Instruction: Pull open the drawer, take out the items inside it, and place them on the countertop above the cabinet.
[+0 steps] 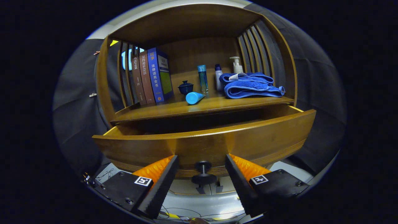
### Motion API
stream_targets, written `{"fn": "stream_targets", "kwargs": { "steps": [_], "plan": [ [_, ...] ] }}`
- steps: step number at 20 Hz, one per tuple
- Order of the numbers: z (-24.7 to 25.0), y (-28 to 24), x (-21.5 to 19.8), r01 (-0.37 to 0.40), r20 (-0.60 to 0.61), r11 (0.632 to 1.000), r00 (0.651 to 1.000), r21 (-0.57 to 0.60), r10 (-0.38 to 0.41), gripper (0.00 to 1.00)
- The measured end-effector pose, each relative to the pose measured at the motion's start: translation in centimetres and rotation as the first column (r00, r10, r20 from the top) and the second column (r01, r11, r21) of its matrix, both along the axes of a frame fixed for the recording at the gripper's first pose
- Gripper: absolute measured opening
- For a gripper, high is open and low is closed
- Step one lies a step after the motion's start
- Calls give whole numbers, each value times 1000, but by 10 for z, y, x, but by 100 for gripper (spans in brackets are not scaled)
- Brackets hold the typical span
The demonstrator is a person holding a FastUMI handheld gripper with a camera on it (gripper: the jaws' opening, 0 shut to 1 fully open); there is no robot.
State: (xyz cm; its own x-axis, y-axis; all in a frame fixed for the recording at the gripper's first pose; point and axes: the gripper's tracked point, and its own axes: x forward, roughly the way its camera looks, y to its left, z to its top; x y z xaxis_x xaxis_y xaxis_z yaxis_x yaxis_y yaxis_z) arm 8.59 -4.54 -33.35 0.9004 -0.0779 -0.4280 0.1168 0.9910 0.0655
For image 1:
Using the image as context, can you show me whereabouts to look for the black floor cables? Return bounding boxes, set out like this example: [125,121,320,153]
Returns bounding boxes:
[157,205,249,223]

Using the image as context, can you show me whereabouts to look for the blue folded towel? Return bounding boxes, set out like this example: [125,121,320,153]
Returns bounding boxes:
[219,72,286,99]

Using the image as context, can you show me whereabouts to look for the wooden drawer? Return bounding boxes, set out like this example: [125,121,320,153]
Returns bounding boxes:
[92,105,317,186]

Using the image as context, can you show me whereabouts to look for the blue book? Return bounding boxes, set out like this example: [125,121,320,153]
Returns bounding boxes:
[147,47,174,103]

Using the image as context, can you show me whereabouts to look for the white pump bottle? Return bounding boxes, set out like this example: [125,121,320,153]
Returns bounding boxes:
[230,56,244,74]

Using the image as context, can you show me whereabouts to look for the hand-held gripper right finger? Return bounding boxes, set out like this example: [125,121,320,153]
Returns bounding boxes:
[224,154,311,218]

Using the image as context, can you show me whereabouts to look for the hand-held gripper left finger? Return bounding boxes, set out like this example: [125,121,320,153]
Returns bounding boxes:
[93,155,180,219]

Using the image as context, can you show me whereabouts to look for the wooden countertop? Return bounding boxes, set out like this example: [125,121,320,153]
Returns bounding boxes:
[110,92,295,125]

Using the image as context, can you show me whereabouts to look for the blue lidded teacup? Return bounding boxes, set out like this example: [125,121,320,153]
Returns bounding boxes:
[178,80,194,95]

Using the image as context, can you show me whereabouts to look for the wooden cabinet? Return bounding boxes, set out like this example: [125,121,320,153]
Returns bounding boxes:
[95,3,298,196]

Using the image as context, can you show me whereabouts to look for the dark brown book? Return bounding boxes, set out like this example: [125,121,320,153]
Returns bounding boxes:
[131,55,147,105]

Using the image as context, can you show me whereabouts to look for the blue cleanser tube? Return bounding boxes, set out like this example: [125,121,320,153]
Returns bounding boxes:
[185,92,206,105]

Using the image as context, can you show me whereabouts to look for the reddish brown book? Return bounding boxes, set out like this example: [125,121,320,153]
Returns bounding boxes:
[139,51,155,105]

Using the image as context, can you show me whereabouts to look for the wooden cabinet door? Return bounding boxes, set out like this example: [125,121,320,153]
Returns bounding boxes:
[169,179,212,196]
[210,176,237,195]

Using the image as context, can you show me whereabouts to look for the white bottle with blue cap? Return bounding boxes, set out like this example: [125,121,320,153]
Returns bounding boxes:
[215,64,224,91]

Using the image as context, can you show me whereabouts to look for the teal glass bottle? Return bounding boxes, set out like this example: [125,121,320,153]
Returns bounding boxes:
[197,65,209,94]

